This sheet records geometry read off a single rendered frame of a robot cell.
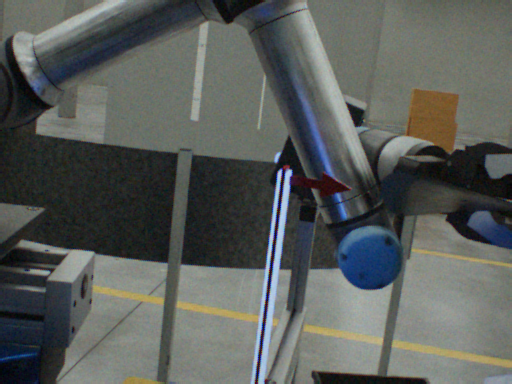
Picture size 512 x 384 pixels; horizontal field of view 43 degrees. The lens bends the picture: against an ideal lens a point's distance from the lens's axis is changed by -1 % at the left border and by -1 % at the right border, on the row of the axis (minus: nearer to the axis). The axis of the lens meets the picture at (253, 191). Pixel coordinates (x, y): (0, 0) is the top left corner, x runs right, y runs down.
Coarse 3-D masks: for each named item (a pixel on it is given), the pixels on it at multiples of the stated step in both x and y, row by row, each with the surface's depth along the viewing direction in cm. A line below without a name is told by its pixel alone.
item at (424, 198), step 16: (400, 176) 53; (416, 176) 51; (432, 176) 50; (384, 192) 63; (400, 192) 62; (416, 192) 60; (432, 192) 58; (448, 192) 55; (464, 192) 51; (480, 192) 50; (400, 208) 69; (416, 208) 69; (432, 208) 68; (448, 208) 67; (464, 208) 66; (480, 208) 65; (496, 208) 64
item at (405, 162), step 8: (400, 160) 70; (408, 160) 70; (416, 160) 70; (424, 160) 72; (432, 160) 74; (440, 160) 76; (400, 168) 70; (408, 168) 70; (416, 168) 69; (424, 168) 71; (432, 168) 74
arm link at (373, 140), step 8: (360, 128) 92; (368, 128) 91; (376, 128) 91; (360, 136) 90; (368, 136) 89; (376, 136) 88; (384, 136) 87; (392, 136) 86; (368, 144) 87; (376, 144) 86; (384, 144) 85; (368, 152) 87; (376, 152) 85; (368, 160) 86; (376, 160) 85; (376, 168) 85; (376, 176) 85
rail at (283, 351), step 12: (288, 312) 117; (288, 324) 115; (300, 324) 112; (276, 336) 106; (288, 336) 106; (300, 336) 114; (276, 348) 101; (288, 348) 102; (300, 348) 119; (276, 360) 100; (288, 360) 98; (276, 372) 93; (288, 372) 97
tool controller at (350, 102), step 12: (348, 96) 139; (348, 108) 115; (360, 108) 115; (360, 120) 116; (288, 144) 118; (288, 156) 119; (276, 168) 120; (300, 168) 119; (276, 180) 120; (300, 192) 120; (312, 192) 119
